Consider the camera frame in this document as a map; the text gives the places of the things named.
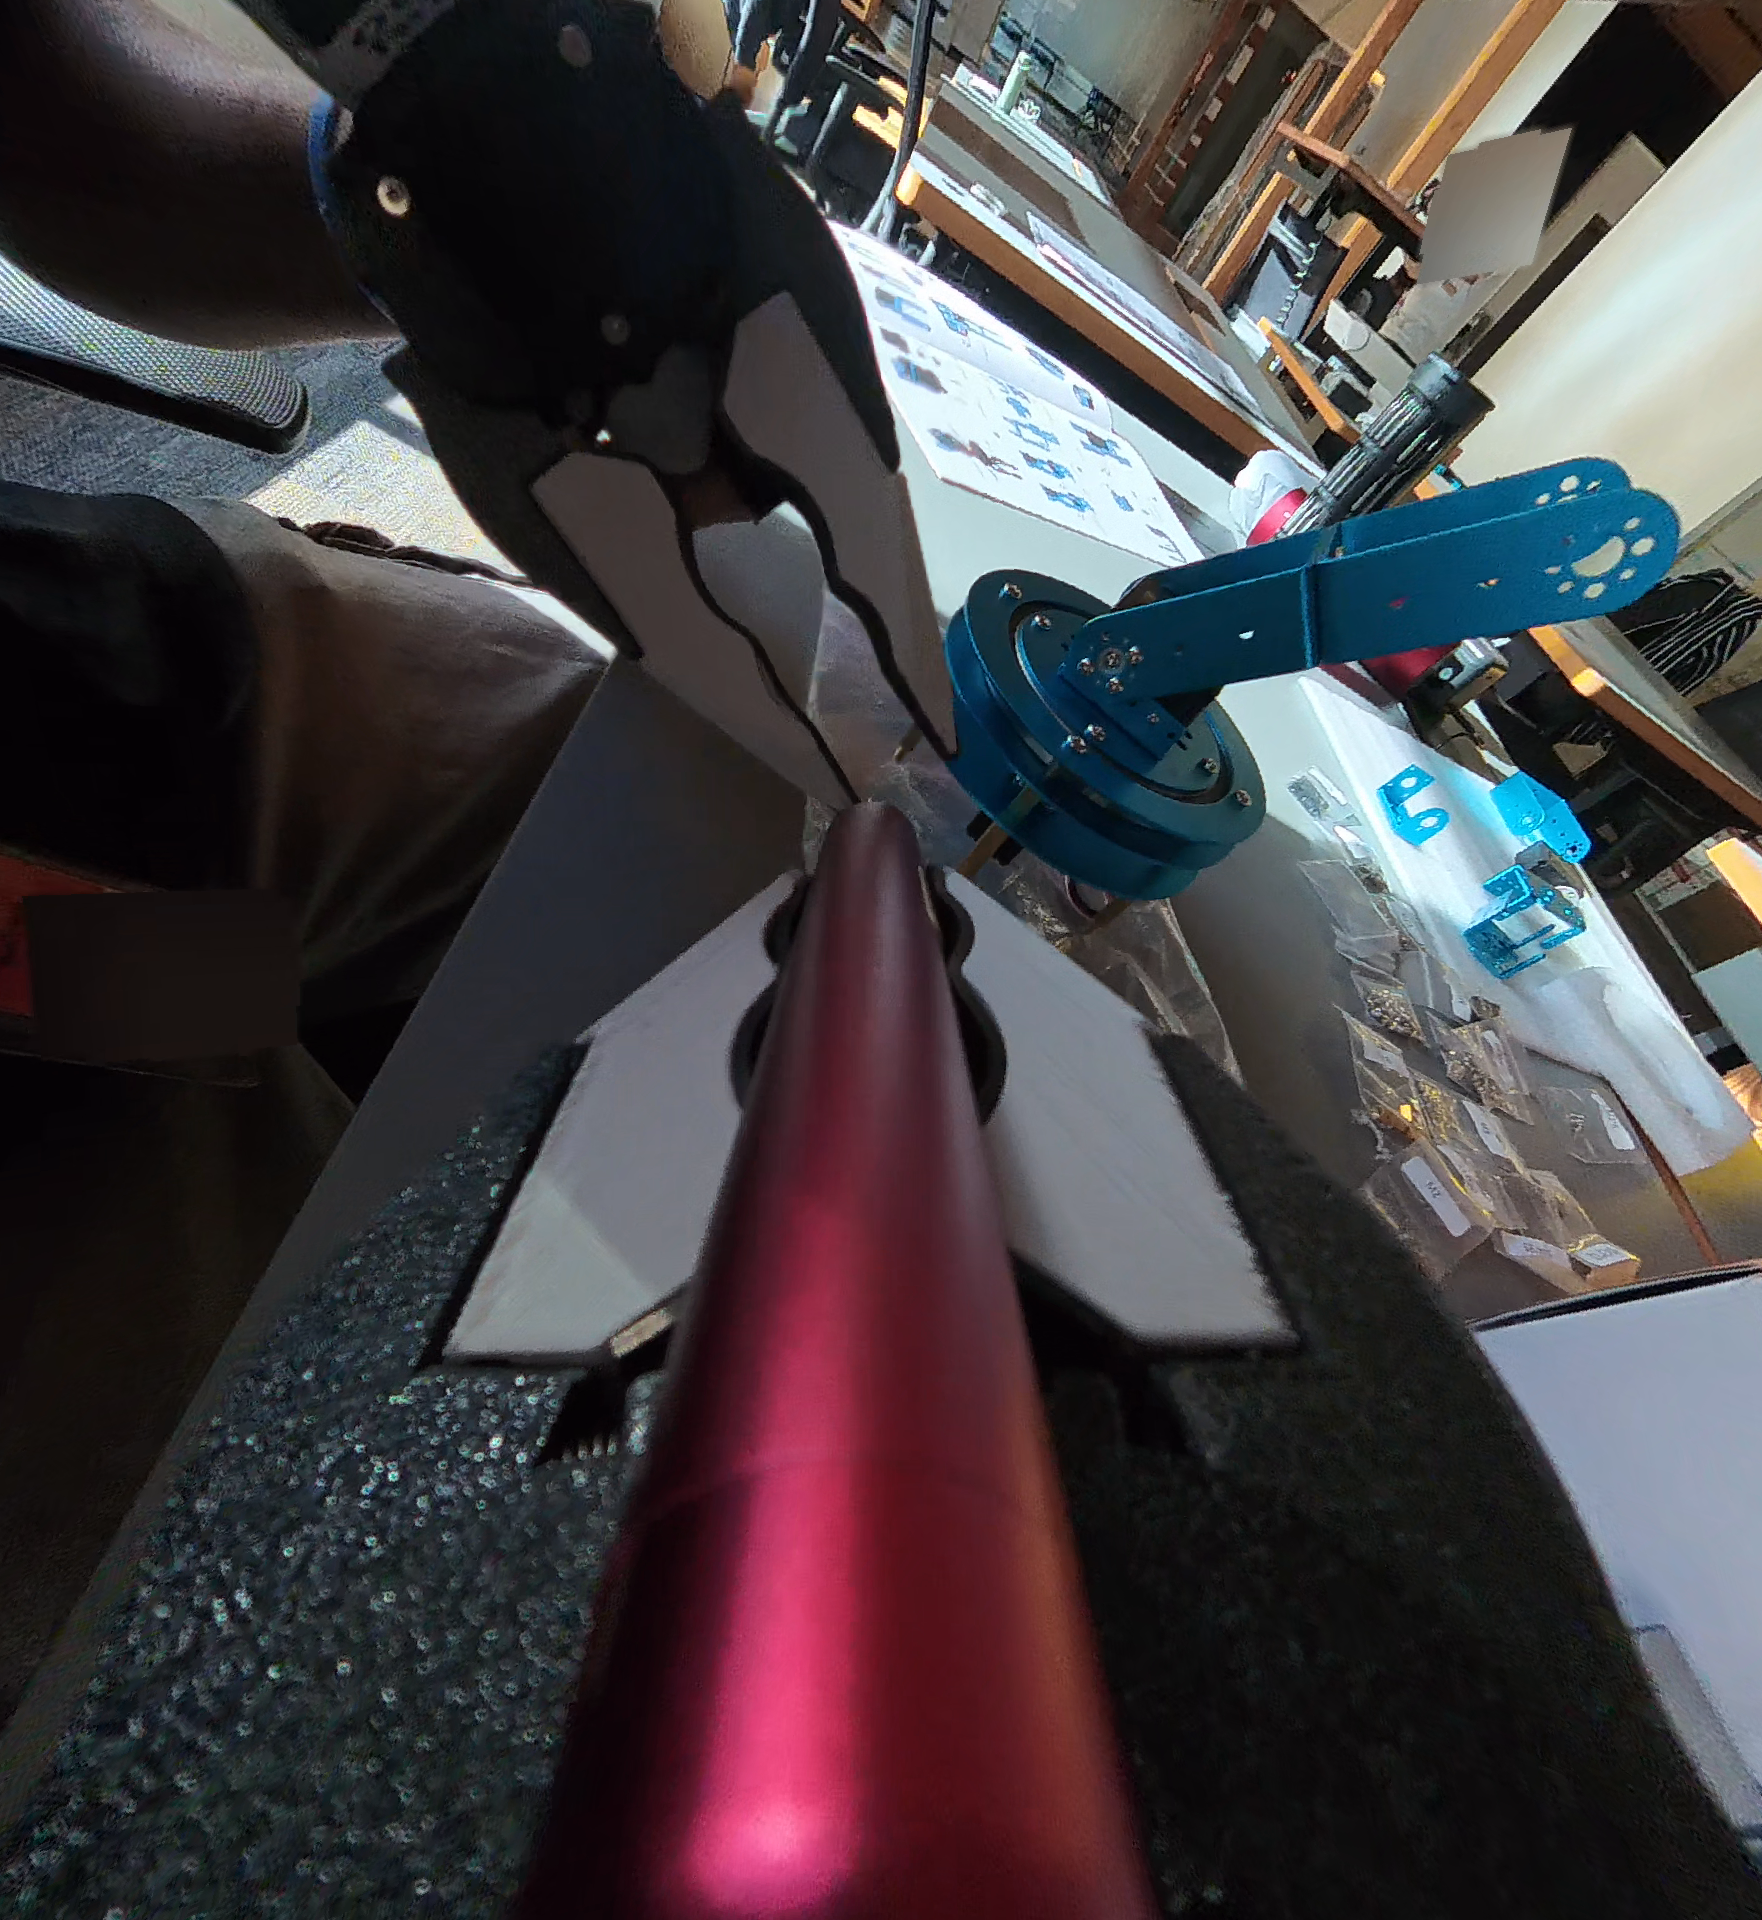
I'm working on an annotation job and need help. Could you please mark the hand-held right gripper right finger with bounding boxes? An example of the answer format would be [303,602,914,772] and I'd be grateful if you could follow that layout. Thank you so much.
[926,867,1301,1354]

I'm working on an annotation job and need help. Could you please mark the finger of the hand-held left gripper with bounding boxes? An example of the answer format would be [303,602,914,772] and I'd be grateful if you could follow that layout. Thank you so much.
[721,291,963,761]
[534,462,856,791]

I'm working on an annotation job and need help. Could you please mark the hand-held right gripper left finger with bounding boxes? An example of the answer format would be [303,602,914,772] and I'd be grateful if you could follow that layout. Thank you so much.
[439,875,823,1362]

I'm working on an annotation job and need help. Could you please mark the red metal screwdriver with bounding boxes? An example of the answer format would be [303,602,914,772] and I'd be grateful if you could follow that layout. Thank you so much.
[520,801,1158,1920]

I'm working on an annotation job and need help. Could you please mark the blue toy robot arm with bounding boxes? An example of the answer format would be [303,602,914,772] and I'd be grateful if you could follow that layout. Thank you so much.
[901,457,1685,902]

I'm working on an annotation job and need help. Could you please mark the person's left forearm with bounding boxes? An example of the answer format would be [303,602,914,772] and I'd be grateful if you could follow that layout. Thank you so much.
[0,0,402,345]

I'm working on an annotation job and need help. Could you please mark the grey desk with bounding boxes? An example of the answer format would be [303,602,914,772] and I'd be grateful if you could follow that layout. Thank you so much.
[0,208,1762,1802]

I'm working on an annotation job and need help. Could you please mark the printed instruction sheet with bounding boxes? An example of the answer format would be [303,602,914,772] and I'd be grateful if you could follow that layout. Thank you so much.
[836,227,1198,562]

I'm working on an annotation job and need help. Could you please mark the clear plastic bag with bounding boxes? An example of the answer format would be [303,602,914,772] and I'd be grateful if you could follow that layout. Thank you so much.
[956,855,1243,1084]

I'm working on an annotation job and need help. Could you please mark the person's tan trousers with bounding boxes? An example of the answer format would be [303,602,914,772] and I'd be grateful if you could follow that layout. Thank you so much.
[146,495,614,1038]

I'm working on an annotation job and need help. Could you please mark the wooden edged table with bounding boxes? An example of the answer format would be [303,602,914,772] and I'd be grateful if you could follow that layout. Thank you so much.
[1524,622,1762,871]
[896,75,1325,465]

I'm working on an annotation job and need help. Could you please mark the pile of small screw bags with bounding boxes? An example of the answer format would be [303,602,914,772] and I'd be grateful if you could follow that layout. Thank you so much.
[1285,772,1647,1291]

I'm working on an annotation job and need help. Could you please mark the grey mesh office chair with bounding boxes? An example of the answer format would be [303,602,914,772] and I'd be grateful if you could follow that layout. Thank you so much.
[0,217,315,451]

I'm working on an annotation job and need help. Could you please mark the white foam sheet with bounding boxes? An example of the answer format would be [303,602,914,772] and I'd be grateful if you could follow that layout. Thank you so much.
[1293,674,1760,1171]

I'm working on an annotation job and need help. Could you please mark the black screwdriver bit holder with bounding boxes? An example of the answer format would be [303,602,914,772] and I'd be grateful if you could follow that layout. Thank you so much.
[1315,361,1495,525]

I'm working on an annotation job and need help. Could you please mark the red metal case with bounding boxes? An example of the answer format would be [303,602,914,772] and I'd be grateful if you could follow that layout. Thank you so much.
[1243,487,1475,701]

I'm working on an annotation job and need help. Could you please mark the white cardboard box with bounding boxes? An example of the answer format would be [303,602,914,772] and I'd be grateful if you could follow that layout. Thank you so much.
[1473,1267,1762,1891]

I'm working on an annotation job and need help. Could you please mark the black white striped bag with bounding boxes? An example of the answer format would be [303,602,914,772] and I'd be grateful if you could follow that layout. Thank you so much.
[1615,568,1762,701]

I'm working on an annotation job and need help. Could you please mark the large u-shaped blue bracket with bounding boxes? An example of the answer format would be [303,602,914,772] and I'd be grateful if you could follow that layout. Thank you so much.
[1465,864,1584,982]

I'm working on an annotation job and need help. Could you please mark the blue bracket with holes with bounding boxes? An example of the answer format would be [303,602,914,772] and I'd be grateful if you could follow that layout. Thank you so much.
[1494,778,1590,864]

